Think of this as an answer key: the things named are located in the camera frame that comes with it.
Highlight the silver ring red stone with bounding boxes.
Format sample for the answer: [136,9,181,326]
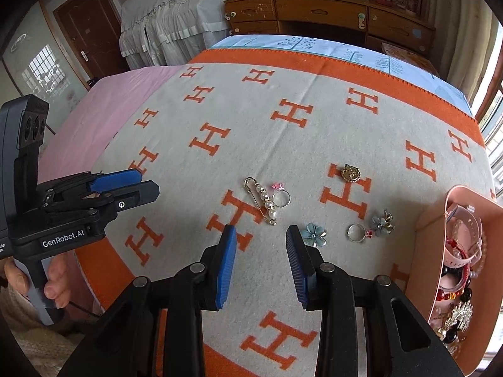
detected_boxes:
[346,223,373,243]

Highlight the silver ring pink stone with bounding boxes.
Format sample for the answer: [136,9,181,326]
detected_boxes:
[271,182,291,209]

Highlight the gold pearl safety pin brooch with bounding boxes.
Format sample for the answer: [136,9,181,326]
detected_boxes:
[243,177,277,226]

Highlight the blue flower gold earring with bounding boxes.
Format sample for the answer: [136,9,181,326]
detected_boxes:
[372,209,395,237]

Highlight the gold round brooch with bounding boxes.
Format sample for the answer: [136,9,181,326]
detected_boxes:
[341,164,361,183]

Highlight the pink jewelry tray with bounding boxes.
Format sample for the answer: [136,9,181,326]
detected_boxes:
[406,186,502,375]

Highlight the pink smart band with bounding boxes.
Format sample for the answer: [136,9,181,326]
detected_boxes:
[437,203,483,300]

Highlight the black bead bracelet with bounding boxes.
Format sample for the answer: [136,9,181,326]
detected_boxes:
[440,266,475,344]

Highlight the person's left hand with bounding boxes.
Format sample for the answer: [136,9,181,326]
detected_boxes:
[3,253,72,309]

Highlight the pink bedsheet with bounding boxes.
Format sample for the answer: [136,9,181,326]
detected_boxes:
[38,66,181,183]

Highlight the orange grey H-pattern blanket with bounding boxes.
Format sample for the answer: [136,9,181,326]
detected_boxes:
[78,49,495,376]

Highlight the brown wooden door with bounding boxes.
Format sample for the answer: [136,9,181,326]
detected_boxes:
[53,0,130,80]

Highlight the white lace furniture cover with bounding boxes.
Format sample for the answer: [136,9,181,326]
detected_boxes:
[119,0,230,70]

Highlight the light blue printed bedsheet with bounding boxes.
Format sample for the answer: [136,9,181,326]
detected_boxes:
[213,34,472,116]

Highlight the stack of books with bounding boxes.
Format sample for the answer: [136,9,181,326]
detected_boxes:
[381,42,439,77]

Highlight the metal window security bars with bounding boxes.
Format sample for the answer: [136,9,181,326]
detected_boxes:
[479,84,503,198]

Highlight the wooden desk with drawers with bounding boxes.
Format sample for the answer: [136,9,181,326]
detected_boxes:
[224,0,435,56]

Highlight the beige curtain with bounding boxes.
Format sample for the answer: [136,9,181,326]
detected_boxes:
[423,0,498,102]

